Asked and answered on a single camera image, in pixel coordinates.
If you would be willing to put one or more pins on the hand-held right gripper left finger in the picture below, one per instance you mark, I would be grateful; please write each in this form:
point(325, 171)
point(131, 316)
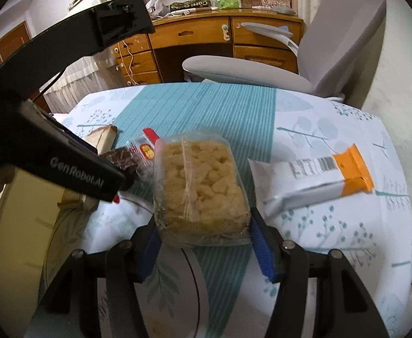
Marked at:
point(147, 253)

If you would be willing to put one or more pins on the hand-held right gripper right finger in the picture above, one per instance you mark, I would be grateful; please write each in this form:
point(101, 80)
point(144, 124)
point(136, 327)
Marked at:
point(264, 253)

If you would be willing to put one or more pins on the cream plastic storage box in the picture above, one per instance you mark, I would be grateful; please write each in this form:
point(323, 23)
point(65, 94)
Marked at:
point(22, 225)

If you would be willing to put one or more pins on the yellow puffed rice cake packet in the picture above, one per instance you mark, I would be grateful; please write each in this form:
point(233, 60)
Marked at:
point(198, 183)

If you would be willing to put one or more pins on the beige wedge cake packet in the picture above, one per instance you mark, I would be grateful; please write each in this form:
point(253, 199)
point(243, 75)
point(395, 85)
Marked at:
point(103, 139)

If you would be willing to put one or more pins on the dark brownie packet red label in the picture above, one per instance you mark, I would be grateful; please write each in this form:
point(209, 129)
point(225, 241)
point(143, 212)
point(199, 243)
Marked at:
point(121, 156)

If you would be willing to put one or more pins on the lace covered furniture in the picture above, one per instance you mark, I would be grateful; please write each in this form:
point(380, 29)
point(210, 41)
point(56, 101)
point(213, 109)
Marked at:
point(86, 74)

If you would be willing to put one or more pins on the brown wooden door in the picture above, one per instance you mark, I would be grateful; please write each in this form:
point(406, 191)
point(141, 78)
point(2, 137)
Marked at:
point(10, 42)

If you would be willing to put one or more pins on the orange and white bar packet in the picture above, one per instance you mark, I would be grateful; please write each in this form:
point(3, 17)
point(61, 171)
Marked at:
point(354, 172)

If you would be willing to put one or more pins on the tree print tablecloth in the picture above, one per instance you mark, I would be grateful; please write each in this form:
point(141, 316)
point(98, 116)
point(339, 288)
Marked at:
point(315, 130)

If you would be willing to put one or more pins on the white plastic bag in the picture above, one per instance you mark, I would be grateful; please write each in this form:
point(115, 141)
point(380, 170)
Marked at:
point(156, 6)

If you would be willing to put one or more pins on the wooden desk with drawers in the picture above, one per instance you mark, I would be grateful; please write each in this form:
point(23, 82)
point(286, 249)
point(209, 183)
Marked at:
point(198, 31)

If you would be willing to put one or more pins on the dark printed box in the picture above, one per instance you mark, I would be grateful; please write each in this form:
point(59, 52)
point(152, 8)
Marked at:
point(188, 6)

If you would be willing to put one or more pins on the cream sofa cushion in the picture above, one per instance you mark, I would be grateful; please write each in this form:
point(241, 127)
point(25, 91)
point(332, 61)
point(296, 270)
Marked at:
point(396, 77)

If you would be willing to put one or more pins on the grey office chair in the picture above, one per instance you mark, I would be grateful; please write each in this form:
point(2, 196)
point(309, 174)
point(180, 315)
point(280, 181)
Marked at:
point(332, 42)

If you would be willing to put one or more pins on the green packet on desk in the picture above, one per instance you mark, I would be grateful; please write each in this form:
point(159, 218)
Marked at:
point(227, 2)

